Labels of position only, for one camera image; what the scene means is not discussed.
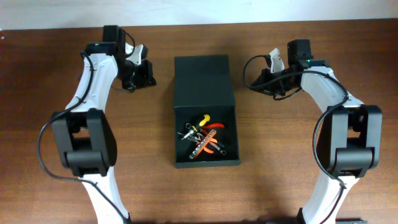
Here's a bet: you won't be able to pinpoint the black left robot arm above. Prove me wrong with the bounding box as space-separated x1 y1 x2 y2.
46 25 157 223

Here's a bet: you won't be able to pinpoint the small orange-handled cutting pliers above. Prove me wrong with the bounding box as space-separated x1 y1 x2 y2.
196 123 225 145

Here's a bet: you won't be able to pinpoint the chrome double ring wrench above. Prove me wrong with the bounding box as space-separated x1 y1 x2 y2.
183 123 226 159

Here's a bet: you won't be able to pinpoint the orange socket bit rail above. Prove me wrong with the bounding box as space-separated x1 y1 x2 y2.
188 130 221 159

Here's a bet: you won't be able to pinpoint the black orange long-nose pliers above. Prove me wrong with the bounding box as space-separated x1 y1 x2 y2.
178 129 226 159

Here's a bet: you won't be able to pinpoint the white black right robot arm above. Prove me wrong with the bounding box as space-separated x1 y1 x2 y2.
246 39 382 224

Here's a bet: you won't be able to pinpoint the black gift box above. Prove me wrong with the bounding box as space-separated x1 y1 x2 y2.
174 55 241 168

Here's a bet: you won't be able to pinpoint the yellow black screwdriver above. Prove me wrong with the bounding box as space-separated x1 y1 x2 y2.
182 114 210 140

